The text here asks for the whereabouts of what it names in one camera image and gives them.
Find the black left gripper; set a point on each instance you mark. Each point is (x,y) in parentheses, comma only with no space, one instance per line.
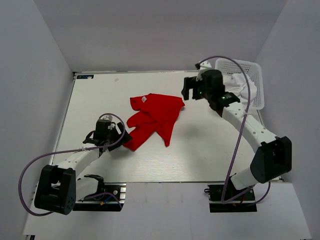
(126,138)

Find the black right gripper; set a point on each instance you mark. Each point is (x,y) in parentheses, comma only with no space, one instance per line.
(189,83)

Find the red t-shirt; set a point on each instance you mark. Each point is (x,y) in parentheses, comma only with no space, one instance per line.
(155,113)

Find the white t-shirt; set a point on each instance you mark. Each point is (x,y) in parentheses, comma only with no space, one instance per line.
(236,84)

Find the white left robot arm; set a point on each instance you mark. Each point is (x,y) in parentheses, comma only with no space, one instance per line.
(61,187)

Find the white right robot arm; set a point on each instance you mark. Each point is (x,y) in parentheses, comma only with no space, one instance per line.
(272,154)

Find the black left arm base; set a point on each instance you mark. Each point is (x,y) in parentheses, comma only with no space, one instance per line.
(93,194)

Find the white plastic basket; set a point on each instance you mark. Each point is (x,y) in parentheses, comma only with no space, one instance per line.
(253,70)

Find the blue table label sticker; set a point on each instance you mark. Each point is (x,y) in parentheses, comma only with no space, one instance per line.
(85,76)

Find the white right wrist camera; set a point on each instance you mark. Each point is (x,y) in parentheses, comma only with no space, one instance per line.
(204,66)

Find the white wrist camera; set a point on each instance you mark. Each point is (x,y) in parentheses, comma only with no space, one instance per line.
(204,66)
(107,117)

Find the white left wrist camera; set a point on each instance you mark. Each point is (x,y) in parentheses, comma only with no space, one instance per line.
(107,117)

